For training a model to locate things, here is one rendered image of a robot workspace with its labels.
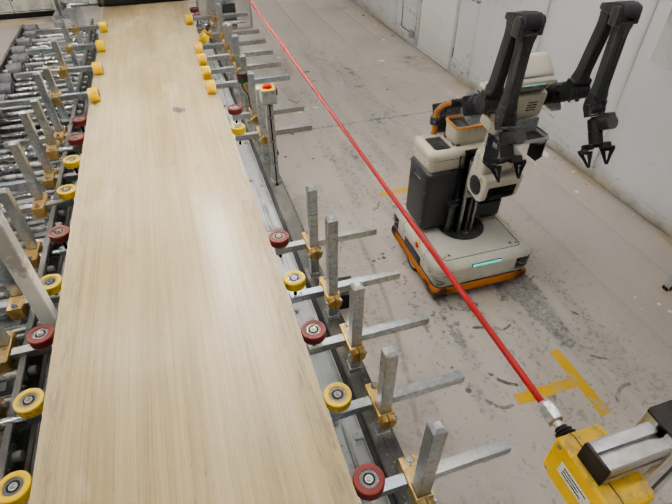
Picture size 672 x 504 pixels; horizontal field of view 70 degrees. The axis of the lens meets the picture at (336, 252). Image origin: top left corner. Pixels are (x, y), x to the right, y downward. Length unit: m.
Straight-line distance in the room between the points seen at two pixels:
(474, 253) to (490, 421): 0.94
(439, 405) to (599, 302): 1.27
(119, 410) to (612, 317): 2.63
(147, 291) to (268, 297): 0.43
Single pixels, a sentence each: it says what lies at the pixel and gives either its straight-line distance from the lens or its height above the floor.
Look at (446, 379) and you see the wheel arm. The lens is 1.59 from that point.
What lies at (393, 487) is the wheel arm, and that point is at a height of 0.84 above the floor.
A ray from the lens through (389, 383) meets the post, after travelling 1.36.
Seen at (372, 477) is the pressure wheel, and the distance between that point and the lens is 1.32.
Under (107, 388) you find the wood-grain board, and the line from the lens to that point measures 1.58.
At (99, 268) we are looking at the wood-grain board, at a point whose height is 0.90.
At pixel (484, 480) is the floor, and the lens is 2.39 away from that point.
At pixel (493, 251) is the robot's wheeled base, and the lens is 2.94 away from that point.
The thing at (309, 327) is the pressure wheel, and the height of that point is 0.90.
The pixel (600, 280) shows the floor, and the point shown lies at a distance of 3.44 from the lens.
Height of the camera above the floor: 2.10
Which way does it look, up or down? 41 degrees down
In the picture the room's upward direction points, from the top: straight up
